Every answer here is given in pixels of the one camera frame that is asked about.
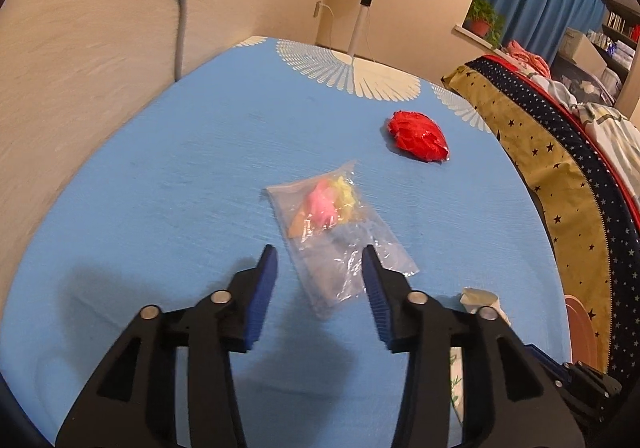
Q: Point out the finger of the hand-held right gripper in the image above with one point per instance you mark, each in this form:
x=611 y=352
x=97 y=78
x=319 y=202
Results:
x=545 y=363

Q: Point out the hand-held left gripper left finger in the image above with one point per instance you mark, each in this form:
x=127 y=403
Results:
x=262 y=298

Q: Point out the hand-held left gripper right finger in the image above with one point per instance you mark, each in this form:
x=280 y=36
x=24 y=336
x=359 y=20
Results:
x=375 y=303

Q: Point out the clear plastic bag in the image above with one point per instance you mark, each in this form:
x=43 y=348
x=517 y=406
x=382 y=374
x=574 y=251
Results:
x=345 y=253

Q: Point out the pink plastic basin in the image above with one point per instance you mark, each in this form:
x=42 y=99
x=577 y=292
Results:
x=582 y=333

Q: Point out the crumpled white paper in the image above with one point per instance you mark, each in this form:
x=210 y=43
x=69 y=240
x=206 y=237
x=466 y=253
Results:
x=477 y=298

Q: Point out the blue patterned tablecloth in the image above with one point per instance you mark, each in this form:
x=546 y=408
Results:
x=175 y=178

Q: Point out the red plastic bag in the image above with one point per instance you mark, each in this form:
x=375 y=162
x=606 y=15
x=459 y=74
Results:
x=417 y=136

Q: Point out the star patterned quilt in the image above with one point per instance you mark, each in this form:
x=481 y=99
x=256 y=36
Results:
x=550 y=163

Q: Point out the white checked bedding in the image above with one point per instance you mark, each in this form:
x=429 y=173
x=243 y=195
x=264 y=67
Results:
x=600 y=128

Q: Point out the pink cloth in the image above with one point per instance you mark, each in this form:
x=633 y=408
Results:
x=525 y=59

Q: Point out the potted green plant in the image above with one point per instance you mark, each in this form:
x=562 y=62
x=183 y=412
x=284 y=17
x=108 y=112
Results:
x=485 y=21

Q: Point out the cardboard box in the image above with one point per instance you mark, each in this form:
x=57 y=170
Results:
x=582 y=51

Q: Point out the white wall socket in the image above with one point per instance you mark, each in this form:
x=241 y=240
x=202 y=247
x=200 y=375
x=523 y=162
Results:
x=318 y=9

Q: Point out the dark wall shelf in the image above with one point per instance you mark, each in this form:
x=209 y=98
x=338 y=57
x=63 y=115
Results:
x=620 y=33

